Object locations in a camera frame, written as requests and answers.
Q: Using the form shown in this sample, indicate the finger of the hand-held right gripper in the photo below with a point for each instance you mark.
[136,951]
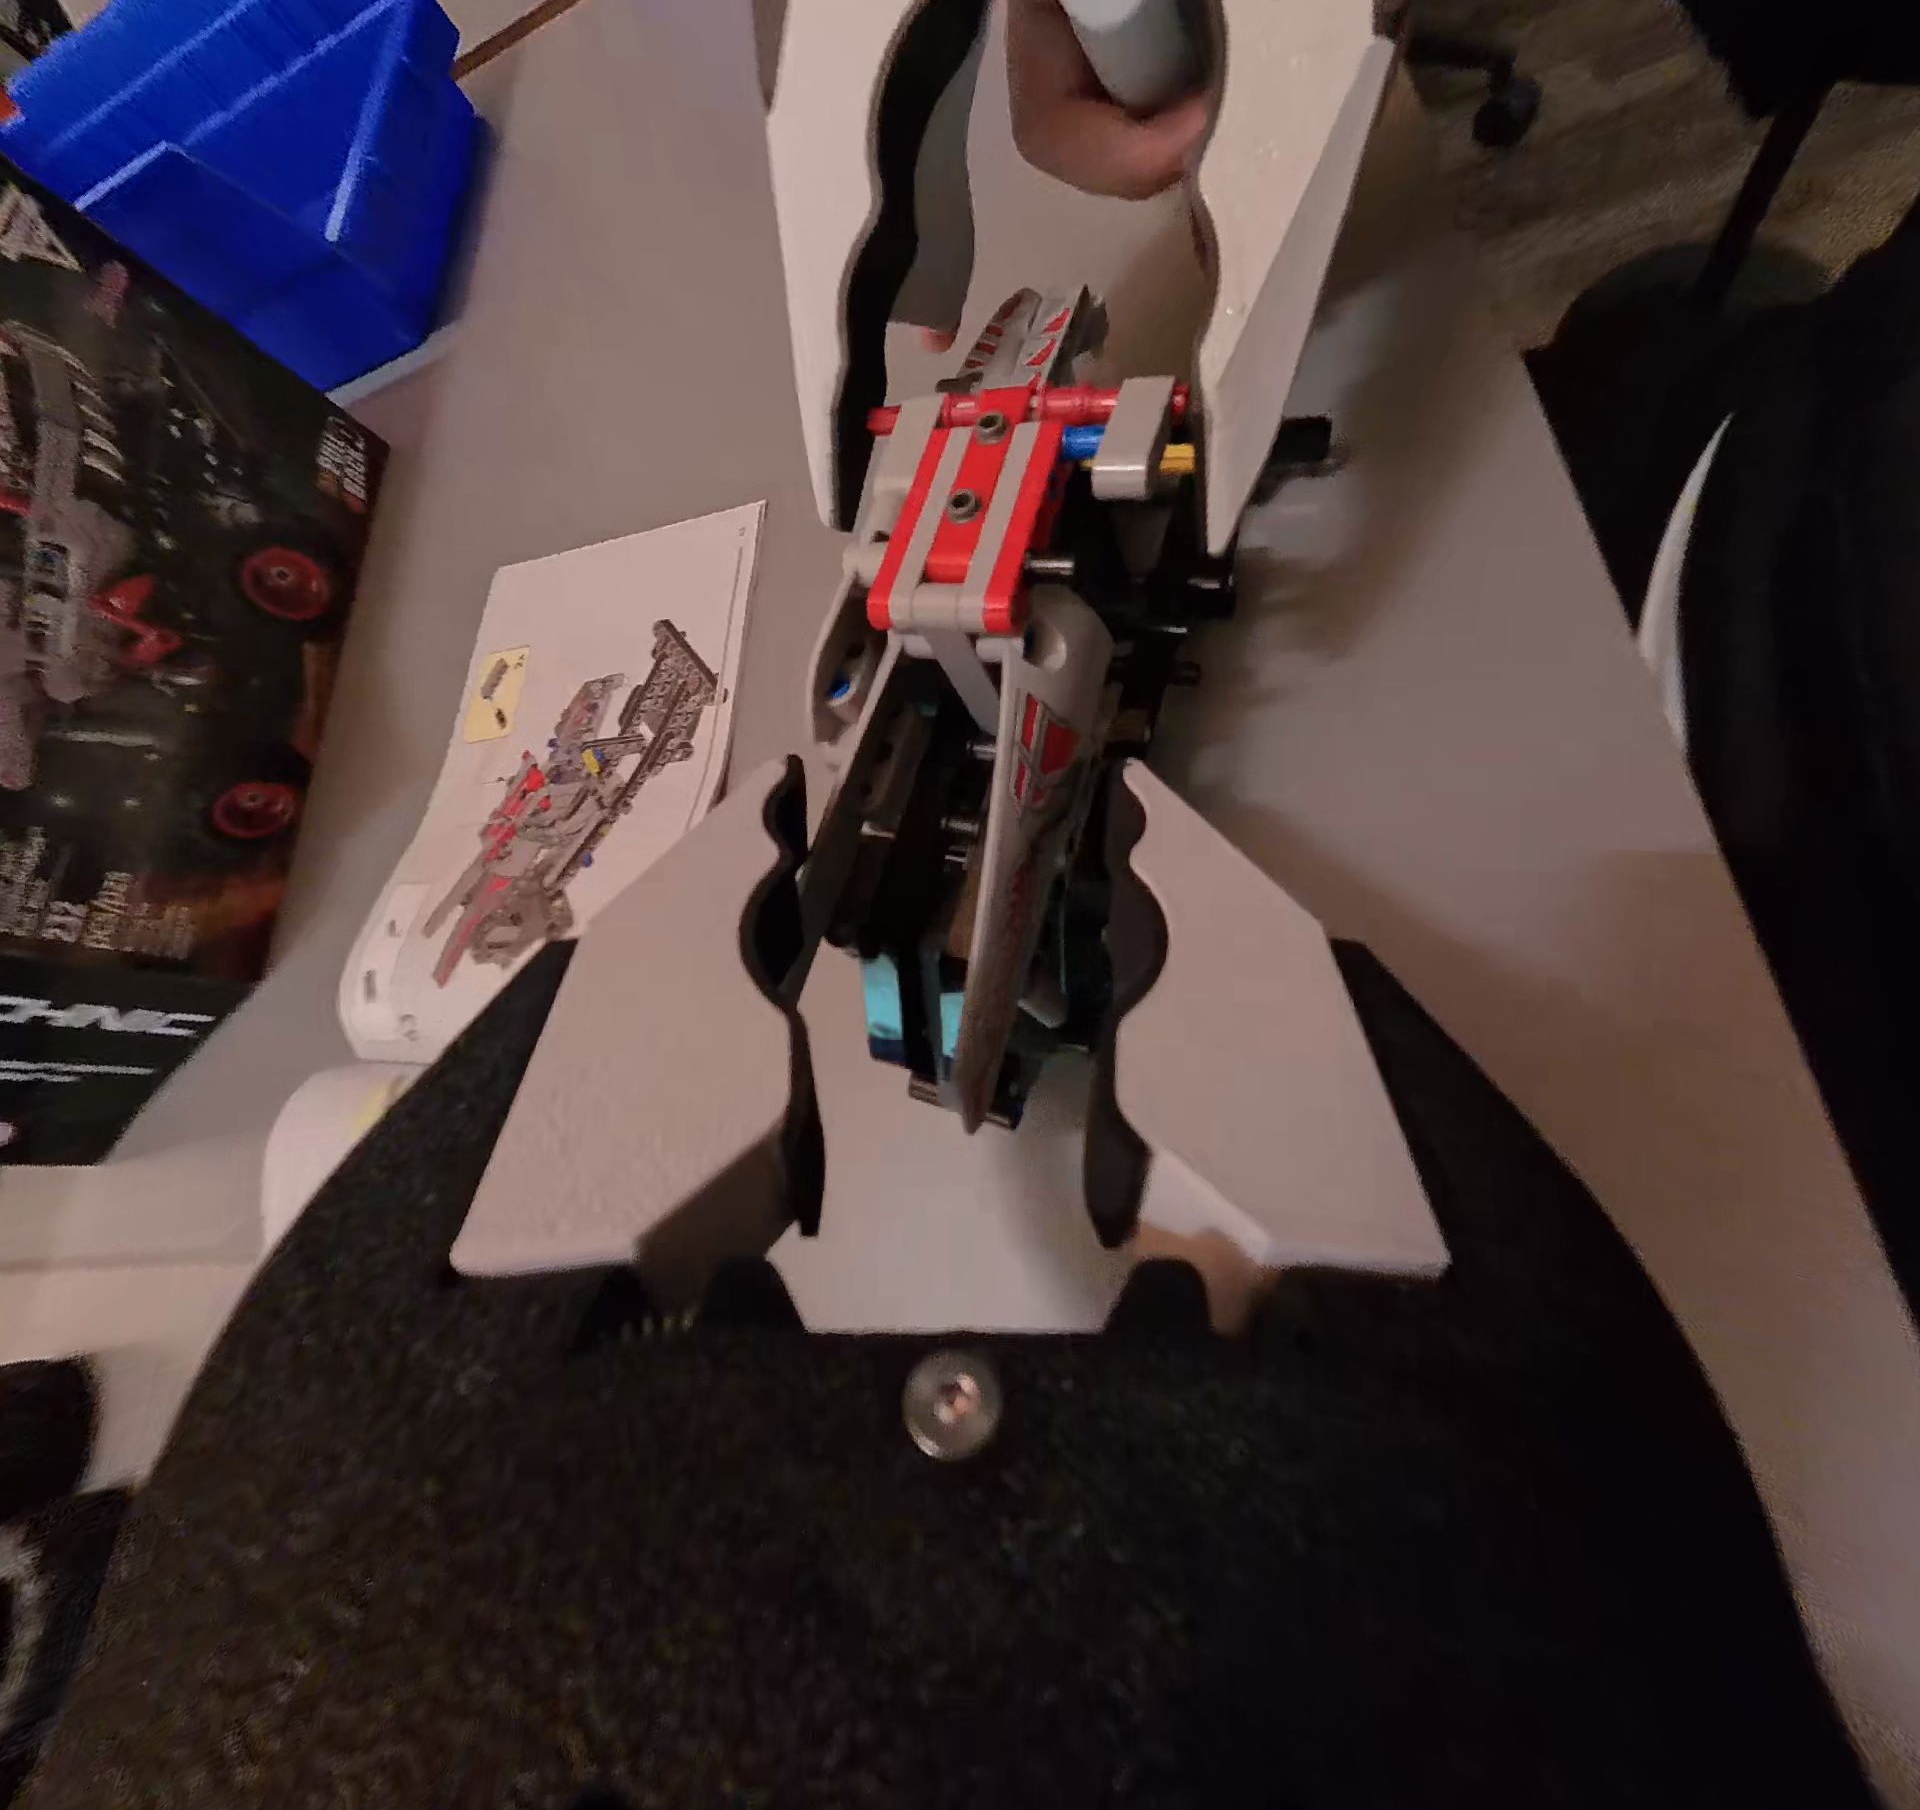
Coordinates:
[1292,115]
[827,115]

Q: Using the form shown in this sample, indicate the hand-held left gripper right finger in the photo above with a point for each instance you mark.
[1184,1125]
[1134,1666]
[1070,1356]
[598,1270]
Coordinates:
[1292,1075]

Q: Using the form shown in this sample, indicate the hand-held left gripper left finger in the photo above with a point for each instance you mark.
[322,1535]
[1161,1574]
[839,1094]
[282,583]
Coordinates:
[645,1075]

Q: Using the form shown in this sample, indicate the grey black brick truck model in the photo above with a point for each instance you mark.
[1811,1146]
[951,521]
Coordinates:
[960,521]

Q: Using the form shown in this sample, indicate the person's right hand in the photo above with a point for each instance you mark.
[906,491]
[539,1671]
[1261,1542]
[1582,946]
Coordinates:
[1096,149]

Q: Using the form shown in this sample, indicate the open instruction booklet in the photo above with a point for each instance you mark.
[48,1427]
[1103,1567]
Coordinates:
[602,610]

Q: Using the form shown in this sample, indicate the blue plastic bin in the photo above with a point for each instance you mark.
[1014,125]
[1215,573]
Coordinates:
[255,144]

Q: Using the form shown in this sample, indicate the dark toy truck box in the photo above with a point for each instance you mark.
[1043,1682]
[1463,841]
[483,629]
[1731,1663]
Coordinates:
[151,565]

